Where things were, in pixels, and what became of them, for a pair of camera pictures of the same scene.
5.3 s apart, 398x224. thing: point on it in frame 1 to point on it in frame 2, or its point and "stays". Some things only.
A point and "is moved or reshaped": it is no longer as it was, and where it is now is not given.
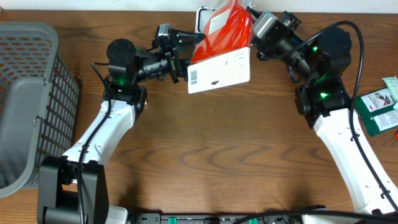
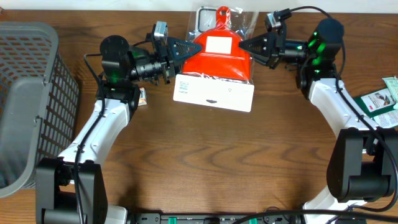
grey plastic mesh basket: [39, 104] stays
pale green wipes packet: [392, 84] stays
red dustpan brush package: [221, 58] is moved or reshaped
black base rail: [217, 218] stays
